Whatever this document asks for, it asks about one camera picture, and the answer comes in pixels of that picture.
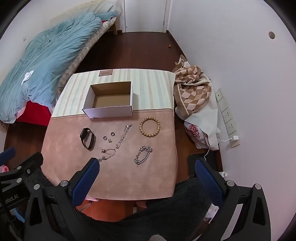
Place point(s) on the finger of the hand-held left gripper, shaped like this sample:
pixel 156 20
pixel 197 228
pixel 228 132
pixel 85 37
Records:
pixel 32 161
pixel 7 154

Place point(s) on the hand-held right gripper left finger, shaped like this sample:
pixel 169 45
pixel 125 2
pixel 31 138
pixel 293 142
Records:
pixel 85 183

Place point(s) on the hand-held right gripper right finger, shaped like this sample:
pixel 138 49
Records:
pixel 208 180

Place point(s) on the black smartwatch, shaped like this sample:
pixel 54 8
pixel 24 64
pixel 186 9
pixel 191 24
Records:
pixel 83 134

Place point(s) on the white cardboard box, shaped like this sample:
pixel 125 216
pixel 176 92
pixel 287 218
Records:
pixel 108 112

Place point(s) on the clear plastic bottle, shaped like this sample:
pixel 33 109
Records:
pixel 223 173

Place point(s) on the black floor mat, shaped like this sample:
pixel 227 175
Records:
pixel 192 164

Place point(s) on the red cloth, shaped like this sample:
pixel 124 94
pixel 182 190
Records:
pixel 34 113

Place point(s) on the white plastic bag red print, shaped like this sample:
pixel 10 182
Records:
pixel 194 134

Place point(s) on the white charger plug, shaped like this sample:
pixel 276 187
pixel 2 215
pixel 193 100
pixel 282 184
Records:
pixel 235 138

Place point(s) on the pink striped table mat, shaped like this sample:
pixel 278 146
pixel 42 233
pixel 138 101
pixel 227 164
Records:
pixel 138 180

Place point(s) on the white paper scrap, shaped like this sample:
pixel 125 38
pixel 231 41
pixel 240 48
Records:
pixel 27 76

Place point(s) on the brown checkered cloth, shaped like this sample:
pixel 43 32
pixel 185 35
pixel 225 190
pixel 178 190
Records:
pixel 194 92

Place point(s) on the bed with blue blanket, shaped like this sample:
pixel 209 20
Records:
pixel 46 58

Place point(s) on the wooden bed with patterned mattress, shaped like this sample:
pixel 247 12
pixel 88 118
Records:
pixel 76 62

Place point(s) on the white striped pillow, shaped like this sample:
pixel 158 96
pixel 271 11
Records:
pixel 106 7

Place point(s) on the white door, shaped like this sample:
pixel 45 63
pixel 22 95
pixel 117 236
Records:
pixel 145 14

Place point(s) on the white wall socket strip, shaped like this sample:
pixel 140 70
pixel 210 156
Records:
pixel 225 113

